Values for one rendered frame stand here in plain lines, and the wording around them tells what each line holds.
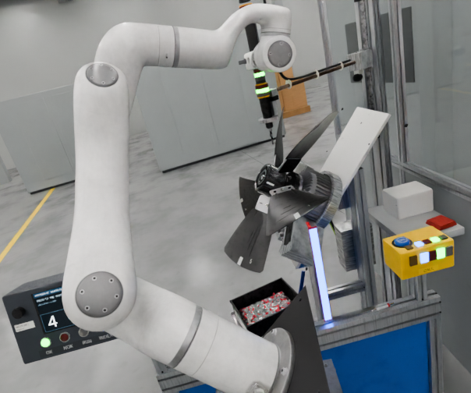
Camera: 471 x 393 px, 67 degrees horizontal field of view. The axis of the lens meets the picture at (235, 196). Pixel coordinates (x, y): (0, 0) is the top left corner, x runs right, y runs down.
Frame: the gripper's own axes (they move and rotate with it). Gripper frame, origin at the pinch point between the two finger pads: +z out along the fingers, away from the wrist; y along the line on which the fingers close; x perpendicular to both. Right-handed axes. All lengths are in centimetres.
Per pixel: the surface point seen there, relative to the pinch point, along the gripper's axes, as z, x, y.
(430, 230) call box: -34, -58, 35
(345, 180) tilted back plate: 2, -51, 25
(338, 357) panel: -36, -94, 1
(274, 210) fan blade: -14, -48, -6
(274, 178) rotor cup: 4.1, -43.2, -1.6
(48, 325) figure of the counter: -42, -50, -74
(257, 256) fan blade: -4, -69, -15
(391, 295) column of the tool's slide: 38, -142, 57
